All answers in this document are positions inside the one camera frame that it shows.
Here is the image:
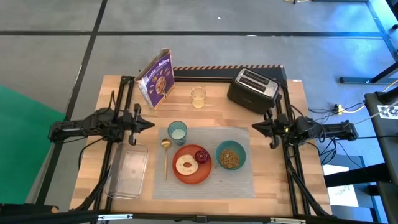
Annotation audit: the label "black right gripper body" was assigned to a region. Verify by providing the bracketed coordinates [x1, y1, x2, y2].
[267, 110, 296, 149]

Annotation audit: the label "teal bowl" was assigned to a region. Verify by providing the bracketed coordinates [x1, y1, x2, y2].
[215, 140, 247, 171]

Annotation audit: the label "white paper sheet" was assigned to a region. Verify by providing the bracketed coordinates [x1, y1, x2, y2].
[322, 164, 360, 208]

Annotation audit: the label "black aluminium table frame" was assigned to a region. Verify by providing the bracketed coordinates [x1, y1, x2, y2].
[70, 68, 332, 224]

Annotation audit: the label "brown cereal flakes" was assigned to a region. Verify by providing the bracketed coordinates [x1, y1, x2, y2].
[219, 149, 240, 169]

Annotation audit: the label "grey woven placemat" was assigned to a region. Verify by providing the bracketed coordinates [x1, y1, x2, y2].
[152, 126, 256, 200]

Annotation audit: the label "orange black hazard strip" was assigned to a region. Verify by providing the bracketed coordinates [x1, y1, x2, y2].
[172, 64, 284, 71]

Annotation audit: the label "white printed label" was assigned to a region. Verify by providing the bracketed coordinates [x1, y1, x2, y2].
[377, 105, 398, 120]

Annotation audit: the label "orange plate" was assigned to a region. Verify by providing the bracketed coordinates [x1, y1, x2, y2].
[172, 144, 213, 185]

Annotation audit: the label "red apple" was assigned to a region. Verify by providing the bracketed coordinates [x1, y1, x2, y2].
[194, 149, 210, 164]

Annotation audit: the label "green board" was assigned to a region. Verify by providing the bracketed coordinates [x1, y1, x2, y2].
[0, 84, 66, 205]

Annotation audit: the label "purple raisin cereal box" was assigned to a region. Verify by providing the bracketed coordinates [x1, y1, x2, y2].
[134, 48, 175, 110]

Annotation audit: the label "toasted bagel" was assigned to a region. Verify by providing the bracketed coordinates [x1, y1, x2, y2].
[175, 154, 199, 176]

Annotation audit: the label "black cart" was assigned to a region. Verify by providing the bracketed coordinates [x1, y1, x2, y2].
[363, 91, 398, 224]

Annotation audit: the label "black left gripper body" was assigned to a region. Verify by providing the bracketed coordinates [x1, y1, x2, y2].
[123, 104, 144, 146]

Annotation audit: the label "black toaster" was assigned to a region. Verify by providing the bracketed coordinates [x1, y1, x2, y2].
[226, 68, 280, 115]

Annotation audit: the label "white milk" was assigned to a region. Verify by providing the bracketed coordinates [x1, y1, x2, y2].
[171, 128, 187, 140]

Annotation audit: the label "clear plastic container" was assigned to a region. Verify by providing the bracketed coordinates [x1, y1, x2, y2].
[104, 142, 149, 200]

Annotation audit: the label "gold spoon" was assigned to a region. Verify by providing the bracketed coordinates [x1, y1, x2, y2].
[160, 138, 172, 181]

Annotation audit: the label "teal translucent plastic cup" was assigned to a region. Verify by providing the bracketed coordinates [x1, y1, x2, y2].
[167, 120, 188, 146]

